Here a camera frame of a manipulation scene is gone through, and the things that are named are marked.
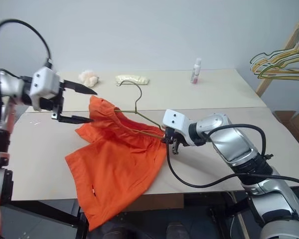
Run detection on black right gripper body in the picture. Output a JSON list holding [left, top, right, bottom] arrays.
[[163, 126, 186, 155]]

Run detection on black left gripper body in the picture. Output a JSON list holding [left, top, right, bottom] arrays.
[[39, 87, 65, 120]]

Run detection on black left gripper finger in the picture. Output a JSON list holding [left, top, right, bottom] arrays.
[[62, 79, 98, 96], [56, 114, 94, 124]]

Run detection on olive wire hanger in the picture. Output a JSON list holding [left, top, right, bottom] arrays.
[[113, 80, 165, 140]]

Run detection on orange shorts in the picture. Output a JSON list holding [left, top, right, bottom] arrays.
[[64, 95, 169, 233]]

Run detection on wooden hanger rack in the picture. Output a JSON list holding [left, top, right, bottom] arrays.
[[255, 19, 299, 98]]

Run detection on white crumpled cotton wad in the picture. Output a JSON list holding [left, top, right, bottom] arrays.
[[78, 70, 101, 88]]

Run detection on pale yellow plastic bag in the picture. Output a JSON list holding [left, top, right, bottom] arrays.
[[115, 74, 150, 87]]

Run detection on white spray bottle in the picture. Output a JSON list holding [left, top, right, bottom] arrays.
[[189, 57, 202, 84]]

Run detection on dark rounded shape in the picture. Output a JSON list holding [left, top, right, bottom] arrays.
[[99, 226, 131, 239], [166, 221, 188, 239]]

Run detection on brown cardboard box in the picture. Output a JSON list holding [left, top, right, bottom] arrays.
[[272, 110, 299, 151]]

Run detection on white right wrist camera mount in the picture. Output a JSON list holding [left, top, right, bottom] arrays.
[[161, 109, 193, 147]]

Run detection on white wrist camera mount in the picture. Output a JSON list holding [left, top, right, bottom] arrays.
[[29, 66, 61, 112], [161, 109, 193, 147]]

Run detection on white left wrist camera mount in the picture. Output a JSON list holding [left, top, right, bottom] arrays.
[[29, 66, 61, 112]]

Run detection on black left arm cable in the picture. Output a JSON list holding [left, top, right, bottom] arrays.
[[0, 19, 53, 141]]

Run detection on black metal table frame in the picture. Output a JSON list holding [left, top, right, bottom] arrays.
[[11, 191, 252, 239]]

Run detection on dark green wire hanger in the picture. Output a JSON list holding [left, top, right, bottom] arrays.
[[249, 47, 299, 66]]

